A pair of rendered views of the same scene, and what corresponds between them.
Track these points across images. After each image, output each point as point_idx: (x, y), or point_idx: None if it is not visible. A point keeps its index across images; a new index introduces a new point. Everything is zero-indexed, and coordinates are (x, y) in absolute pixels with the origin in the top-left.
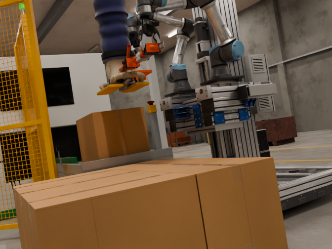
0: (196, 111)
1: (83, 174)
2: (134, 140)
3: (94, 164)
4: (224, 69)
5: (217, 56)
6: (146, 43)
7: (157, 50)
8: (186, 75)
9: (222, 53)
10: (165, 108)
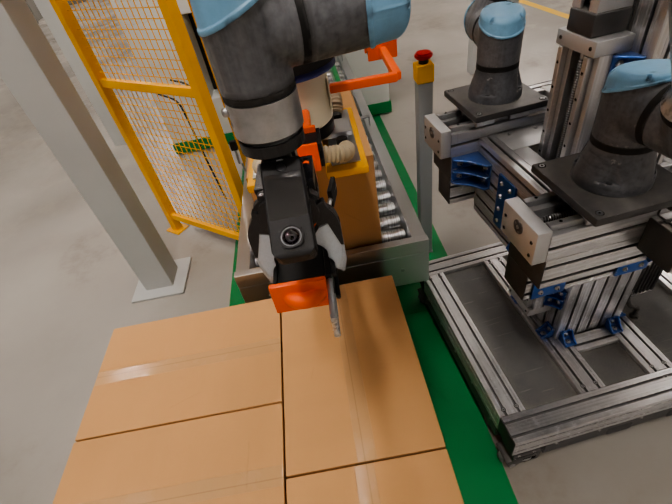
0: (504, 196)
1: (227, 326)
2: (347, 222)
3: (260, 278)
4: (634, 171)
5: (630, 127)
6: (273, 290)
7: (321, 302)
8: (516, 55)
9: (653, 133)
10: (432, 147)
